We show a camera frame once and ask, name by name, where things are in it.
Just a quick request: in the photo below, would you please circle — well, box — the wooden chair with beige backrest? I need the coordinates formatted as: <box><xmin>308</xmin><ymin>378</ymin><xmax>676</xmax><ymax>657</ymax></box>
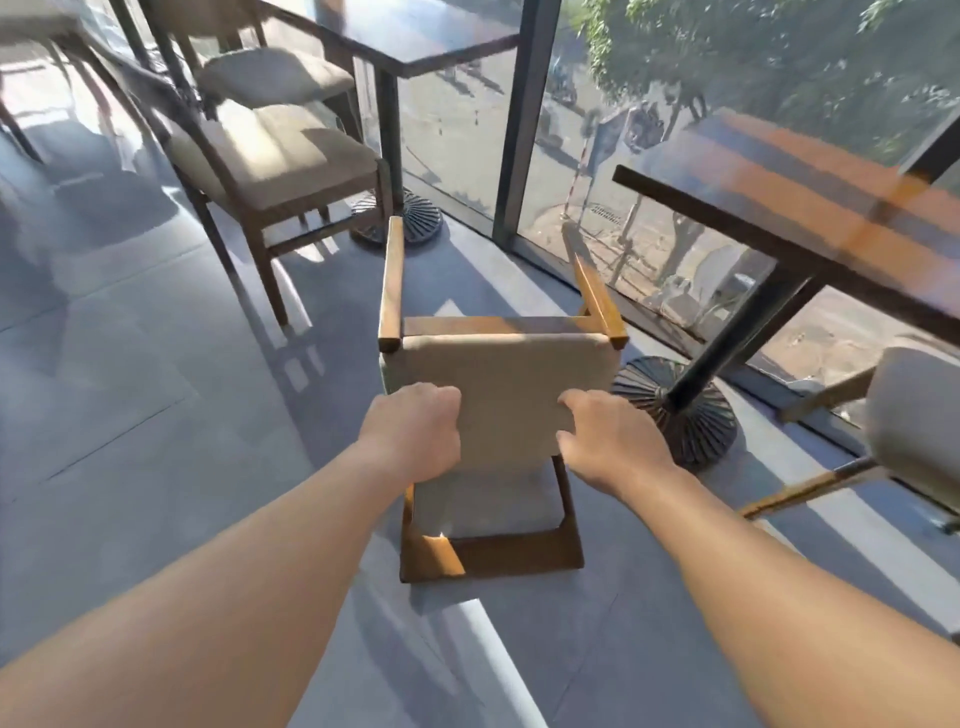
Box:
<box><xmin>738</xmin><ymin>341</ymin><xmax>960</xmax><ymax>536</ymax></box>

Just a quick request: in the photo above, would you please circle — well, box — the blue street sign on pole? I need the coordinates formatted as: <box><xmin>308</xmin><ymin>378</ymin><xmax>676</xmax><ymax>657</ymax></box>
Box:
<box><xmin>562</xmin><ymin>108</ymin><xmax>627</xmax><ymax>222</ymax></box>

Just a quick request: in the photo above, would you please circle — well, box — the dark wooden table, black pedestal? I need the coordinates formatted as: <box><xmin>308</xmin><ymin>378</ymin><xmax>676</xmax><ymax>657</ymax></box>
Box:
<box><xmin>611</xmin><ymin>107</ymin><xmax>960</xmax><ymax>474</ymax></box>
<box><xmin>255</xmin><ymin>0</ymin><xmax>524</xmax><ymax>247</ymax></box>

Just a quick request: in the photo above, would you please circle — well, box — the person's right forearm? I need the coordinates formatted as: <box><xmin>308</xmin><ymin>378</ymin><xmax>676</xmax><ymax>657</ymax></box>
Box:
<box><xmin>611</xmin><ymin>465</ymin><xmax>960</xmax><ymax>728</ymax></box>

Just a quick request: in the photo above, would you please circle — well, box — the green tree outside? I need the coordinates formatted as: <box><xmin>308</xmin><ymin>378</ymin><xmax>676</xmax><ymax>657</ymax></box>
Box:
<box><xmin>570</xmin><ymin>0</ymin><xmax>960</xmax><ymax>162</ymax></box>

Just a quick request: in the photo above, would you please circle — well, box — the person's left forearm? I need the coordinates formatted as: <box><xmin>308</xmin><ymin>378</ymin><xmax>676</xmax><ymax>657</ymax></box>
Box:
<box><xmin>0</xmin><ymin>438</ymin><xmax>391</xmax><ymax>728</ymax></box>

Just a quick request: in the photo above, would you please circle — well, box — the person's left hand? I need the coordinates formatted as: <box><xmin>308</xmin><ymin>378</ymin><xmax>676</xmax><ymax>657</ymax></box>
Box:
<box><xmin>357</xmin><ymin>382</ymin><xmax>464</xmax><ymax>486</ymax></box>

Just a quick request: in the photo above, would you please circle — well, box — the dark metal window frame post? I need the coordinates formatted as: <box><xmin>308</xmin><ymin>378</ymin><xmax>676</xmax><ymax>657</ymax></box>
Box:
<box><xmin>491</xmin><ymin>0</ymin><xmax>565</xmax><ymax>246</ymax></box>

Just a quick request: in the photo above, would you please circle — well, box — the wooden armchair with beige cushion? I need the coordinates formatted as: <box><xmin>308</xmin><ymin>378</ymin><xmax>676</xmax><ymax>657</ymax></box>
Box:
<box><xmin>377</xmin><ymin>215</ymin><xmax>631</xmax><ymax>585</ymax></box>

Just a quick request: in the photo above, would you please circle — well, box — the person's right hand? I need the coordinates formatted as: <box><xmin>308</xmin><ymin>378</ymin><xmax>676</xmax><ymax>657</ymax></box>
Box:
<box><xmin>555</xmin><ymin>389</ymin><xmax>680</xmax><ymax>505</ymax></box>

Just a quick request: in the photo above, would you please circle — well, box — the parked motorbike outside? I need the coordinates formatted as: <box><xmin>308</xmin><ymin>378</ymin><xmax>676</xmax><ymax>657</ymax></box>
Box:
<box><xmin>546</xmin><ymin>56</ymin><xmax>580</xmax><ymax>108</ymax></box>
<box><xmin>624</xmin><ymin>99</ymin><xmax>667</xmax><ymax>150</ymax></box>

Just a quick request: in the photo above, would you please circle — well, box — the dark wooden chair, beige cushion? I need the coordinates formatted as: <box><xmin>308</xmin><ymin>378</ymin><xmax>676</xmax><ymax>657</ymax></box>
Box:
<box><xmin>105</xmin><ymin>30</ymin><xmax>393</xmax><ymax>329</ymax></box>
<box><xmin>138</xmin><ymin>0</ymin><xmax>365</xmax><ymax>144</ymax></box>

